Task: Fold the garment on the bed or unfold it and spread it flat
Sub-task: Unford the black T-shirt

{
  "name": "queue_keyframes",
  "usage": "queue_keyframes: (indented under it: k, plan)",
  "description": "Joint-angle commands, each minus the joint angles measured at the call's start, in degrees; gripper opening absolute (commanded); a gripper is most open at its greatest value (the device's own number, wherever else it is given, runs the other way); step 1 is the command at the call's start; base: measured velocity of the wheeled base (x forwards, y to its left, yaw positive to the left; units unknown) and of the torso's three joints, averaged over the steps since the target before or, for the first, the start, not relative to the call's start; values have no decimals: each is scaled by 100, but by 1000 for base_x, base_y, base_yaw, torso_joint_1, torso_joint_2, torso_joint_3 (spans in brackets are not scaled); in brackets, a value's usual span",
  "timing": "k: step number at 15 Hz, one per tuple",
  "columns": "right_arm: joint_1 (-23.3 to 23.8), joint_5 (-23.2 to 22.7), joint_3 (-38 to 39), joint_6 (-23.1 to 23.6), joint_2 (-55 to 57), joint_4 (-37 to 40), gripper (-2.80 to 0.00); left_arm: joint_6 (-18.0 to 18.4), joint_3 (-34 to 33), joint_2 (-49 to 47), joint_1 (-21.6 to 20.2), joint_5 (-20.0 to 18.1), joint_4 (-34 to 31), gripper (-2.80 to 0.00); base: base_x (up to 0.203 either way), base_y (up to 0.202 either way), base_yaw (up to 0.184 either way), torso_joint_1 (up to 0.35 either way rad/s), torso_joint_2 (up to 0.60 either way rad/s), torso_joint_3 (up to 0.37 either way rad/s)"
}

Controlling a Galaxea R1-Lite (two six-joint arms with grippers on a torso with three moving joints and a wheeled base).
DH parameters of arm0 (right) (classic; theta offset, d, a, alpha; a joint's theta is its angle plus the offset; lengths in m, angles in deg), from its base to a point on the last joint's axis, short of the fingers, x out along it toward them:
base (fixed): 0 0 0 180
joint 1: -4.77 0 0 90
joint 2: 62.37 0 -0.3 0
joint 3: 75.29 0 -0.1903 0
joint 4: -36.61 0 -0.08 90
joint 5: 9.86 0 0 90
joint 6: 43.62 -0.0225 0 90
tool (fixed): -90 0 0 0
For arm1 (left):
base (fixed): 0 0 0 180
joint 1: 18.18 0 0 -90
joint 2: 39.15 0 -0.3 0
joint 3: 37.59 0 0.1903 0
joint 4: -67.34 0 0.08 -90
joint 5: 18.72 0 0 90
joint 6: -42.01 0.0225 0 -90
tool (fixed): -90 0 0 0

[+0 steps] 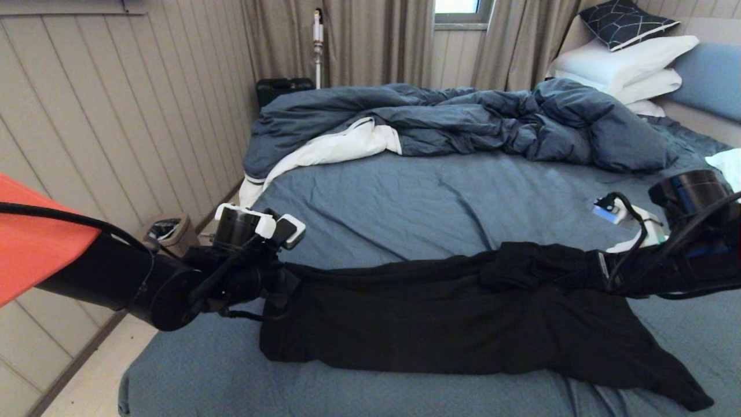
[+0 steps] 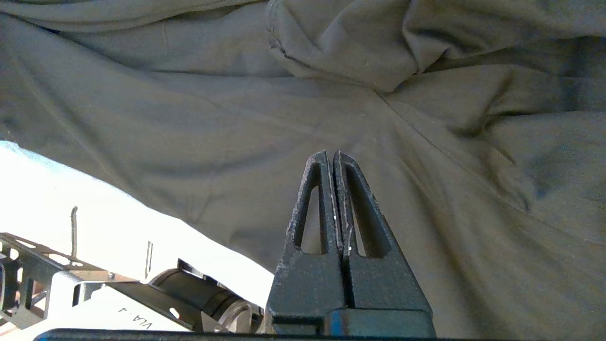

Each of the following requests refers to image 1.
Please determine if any black moon print T-shirt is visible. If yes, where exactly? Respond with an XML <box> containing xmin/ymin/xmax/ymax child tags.
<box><xmin>259</xmin><ymin>242</ymin><xmax>714</xmax><ymax>412</ymax></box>

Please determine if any brown trash bin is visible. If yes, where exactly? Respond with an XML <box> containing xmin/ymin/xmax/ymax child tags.
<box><xmin>142</xmin><ymin>213</ymin><xmax>193</xmax><ymax>258</ymax></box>

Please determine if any black bin liner bag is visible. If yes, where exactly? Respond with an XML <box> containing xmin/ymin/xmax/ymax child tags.
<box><xmin>148</xmin><ymin>219</ymin><xmax>178</xmax><ymax>242</ymax></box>

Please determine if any white cloth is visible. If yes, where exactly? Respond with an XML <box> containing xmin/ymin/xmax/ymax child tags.
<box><xmin>705</xmin><ymin>148</ymin><xmax>741</xmax><ymax>195</ymax></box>

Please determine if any white sheet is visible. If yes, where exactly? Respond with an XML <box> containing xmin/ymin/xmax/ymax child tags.
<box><xmin>239</xmin><ymin>118</ymin><xmax>403</xmax><ymax>210</ymax></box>

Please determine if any white pillow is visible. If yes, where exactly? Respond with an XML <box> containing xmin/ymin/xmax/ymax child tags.
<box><xmin>550</xmin><ymin>35</ymin><xmax>700</xmax><ymax>90</ymax></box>
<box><xmin>555</xmin><ymin>68</ymin><xmax>684</xmax><ymax>106</ymax></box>
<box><xmin>625</xmin><ymin>100</ymin><xmax>666</xmax><ymax>118</ymax></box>

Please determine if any blue headboard cushion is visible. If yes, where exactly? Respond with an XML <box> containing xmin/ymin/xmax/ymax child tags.
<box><xmin>672</xmin><ymin>42</ymin><xmax>741</xmax><ymax>124</ymax></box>

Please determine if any black hard case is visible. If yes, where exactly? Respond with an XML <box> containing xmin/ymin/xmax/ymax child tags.
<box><xmin>256</xmin><ymin>78</ymin><xmax>316</xmax><ymax>108</ymax></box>

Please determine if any blue bed sheet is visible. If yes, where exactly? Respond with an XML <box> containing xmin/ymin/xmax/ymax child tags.
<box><xmin>119</xmin><ymin>116</ymin><xmax>741</xmax><ymax>417</ymax></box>

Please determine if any white stick vacuum cleaner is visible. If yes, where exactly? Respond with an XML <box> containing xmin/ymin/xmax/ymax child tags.
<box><xmin>313</xmin><ymin>8</ymin><xmax>325</xmax><ymax>90</ymax></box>

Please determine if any dark patterned pillow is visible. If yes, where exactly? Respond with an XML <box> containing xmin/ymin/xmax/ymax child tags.
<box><xmin>579</xmin><ymin>0</ymin><xmax>681</xmax><ymax>53</ymax></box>

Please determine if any beige curtain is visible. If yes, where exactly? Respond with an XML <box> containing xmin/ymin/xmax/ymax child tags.
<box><xmin>472</xmin><ymin>0</ymin><xmax>608</xmax><ymax>93</ymax></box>
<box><xmin>240</xmin><ymin>0</ymin><xmax>435</xmax><ymax>90</ymax></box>

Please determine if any crumpled blue duvet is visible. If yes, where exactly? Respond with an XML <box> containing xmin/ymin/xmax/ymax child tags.
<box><xmin>243</xmin><ymin>78</ymin><xmax>679</xmax><ymax>180</ymax></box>

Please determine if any grey framed window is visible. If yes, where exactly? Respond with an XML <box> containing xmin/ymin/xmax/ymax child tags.
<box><xmin>434</xmin><ymin>0</ymin><xmax>496</xmax><ymax>27</ymax></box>

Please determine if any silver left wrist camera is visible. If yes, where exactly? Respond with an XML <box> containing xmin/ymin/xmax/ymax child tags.
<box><xmin>272</xmin><ymin>214</ymin><xmax>306</xmax><ymax>251</ymax></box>

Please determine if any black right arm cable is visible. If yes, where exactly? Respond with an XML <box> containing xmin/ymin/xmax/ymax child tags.
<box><xmin>605</xmin><ymin>191</ymin><xmax>741</xmax><ymax>299</ymax></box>

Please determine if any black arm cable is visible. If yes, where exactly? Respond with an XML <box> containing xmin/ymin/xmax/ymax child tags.
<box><xmin>0</xmin><ymin>202</ymin><xmax>264</xmax><ymax>320</ymax></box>
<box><xmin>605</xmin><ymin>191</ymin><xmax>741</xmax><ymax>299</ymax></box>

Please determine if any beige upholstered bed frame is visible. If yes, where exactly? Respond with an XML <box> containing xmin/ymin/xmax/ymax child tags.
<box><xmin>547</xmin><ymin>14</ymin><xmax>741</xmax><ymax>149</ymax></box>

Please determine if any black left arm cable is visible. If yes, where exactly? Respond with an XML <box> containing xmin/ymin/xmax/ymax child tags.
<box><xmin>0</xmin><ymin>202</ymin><xmax>264</xmax><ymax>320</ymax></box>

